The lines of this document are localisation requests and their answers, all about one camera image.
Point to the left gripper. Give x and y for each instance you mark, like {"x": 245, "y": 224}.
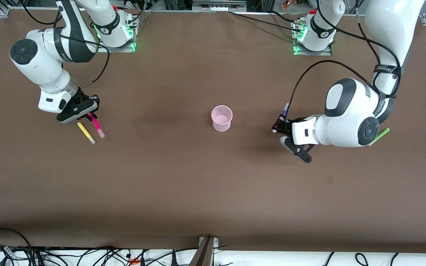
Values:
{"x": 286, "y": 125}

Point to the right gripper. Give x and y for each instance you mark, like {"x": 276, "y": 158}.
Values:
{"x": 81, "y": 104}

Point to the pink pen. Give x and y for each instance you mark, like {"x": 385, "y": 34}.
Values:
{"x": 98, "y": 129}

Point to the purple pen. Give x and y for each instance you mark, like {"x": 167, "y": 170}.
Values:
{"x": 286, "y": 108}

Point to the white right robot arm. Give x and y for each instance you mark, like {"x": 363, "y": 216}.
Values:
{"x": 46, "y": 66}

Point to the pink translucent pen holder cup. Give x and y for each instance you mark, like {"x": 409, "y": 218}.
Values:
{"x": 222, "y": 125}

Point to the yellow pen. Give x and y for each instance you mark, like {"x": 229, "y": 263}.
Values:
{"x": 86, "y": 133}

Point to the green pen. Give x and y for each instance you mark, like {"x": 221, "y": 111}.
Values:
{"x": 384, "y": 132}

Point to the orange background object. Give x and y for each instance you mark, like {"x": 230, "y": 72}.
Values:
{"x": 287, "y": 4}

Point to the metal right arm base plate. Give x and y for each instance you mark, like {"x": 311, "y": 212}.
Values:
{"x": 104, "y": 49}

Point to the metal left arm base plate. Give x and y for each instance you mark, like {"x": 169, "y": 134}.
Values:
{"x": 325, "y": 53}

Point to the metal table edge bracket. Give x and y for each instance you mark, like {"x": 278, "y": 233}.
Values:
{"x": 205, "y": 255}

